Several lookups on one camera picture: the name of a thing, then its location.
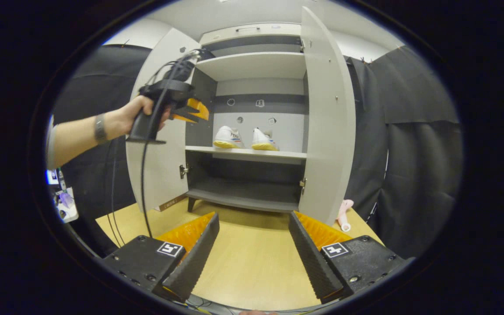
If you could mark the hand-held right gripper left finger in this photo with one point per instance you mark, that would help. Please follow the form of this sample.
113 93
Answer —
197 262

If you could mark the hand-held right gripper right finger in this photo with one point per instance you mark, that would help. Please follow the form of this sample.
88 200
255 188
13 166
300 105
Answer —
311 258

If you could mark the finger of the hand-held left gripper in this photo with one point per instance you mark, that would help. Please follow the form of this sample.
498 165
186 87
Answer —
186 118
199 109

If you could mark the white shoe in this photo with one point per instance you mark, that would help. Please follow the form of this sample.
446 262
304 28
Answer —
263 141
228 138

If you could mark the white cabinet door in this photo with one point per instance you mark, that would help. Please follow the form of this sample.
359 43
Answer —
160 166
326 131

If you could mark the white shoe cabinet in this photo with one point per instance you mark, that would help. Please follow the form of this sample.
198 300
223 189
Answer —
252 65

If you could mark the green and pink plush toy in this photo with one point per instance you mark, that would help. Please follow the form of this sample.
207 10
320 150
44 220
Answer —
344 214

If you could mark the grey wristband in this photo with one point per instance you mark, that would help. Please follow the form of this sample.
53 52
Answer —
100 129

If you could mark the black backdrop cloth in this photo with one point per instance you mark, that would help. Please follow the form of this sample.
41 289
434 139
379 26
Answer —
414 153

